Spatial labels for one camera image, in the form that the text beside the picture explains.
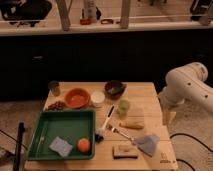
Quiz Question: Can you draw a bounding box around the white small bowl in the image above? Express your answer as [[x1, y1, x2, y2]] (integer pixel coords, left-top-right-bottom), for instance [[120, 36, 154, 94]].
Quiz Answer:
[[91, 91, 105, 107]]

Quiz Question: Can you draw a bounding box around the dark bowl with greens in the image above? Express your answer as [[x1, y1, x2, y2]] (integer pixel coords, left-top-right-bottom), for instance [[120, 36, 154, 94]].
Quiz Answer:
[[104, 80, 127, 100]]

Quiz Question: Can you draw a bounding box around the green plastic tray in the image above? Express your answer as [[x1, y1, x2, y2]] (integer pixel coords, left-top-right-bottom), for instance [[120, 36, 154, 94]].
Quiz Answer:
[[27, 110, 95, 161]]

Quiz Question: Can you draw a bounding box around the black stand pole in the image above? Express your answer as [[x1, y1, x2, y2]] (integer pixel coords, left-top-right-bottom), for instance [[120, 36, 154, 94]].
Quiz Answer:
[[13, 122, 25, 171]]

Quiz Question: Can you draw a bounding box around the blue cloth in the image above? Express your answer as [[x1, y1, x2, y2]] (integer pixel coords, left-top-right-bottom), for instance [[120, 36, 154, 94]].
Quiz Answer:
[[133, 134, 160, 157]]

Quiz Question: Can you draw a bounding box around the blue sponge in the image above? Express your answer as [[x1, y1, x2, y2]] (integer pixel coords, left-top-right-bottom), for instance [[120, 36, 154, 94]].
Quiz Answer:
[[49, 137, 73, 157]]

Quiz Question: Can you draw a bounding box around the green cup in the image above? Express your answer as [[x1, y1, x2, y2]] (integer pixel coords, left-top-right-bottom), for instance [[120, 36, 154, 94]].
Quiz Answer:
[[117, 100, 130, 119]]

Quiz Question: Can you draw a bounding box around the black floor cable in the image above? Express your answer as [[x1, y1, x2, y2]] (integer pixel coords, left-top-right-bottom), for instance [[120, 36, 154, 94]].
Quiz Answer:
[[169, 132, 213, 171]]

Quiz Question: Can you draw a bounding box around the yellow banana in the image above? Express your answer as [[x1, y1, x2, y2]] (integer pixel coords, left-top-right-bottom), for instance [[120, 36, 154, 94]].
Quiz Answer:
[[119, 122, 144, 130]]

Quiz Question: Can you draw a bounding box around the brown rectangular block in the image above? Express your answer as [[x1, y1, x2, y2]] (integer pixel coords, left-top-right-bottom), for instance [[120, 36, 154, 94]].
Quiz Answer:
[[113, 145, 138, 159]]

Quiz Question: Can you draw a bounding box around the orange fruit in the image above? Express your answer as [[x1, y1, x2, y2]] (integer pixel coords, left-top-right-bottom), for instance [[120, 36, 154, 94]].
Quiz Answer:
[[77, 138, 91, 153]]

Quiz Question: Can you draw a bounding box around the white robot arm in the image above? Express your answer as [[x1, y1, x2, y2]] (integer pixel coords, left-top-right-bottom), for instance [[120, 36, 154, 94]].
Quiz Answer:
[[158, 62, 213, 125]]

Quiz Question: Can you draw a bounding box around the brown grapes bunch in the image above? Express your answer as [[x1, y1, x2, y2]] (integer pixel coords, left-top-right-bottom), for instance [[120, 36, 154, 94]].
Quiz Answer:
[[46, 101, 66, 111]]

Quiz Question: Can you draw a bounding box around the metal fork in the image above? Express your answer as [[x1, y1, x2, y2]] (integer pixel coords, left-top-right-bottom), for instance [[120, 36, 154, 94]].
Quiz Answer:
[[106, 124, 134, 142]]

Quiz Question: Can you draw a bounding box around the red bowl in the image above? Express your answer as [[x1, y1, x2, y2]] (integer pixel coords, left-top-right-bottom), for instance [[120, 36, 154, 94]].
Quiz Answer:
[[64, 88, 90, 109]]

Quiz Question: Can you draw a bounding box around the wooden table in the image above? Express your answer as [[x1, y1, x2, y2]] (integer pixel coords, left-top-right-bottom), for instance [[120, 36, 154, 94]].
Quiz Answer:
[[24, 82, 178, 171]]

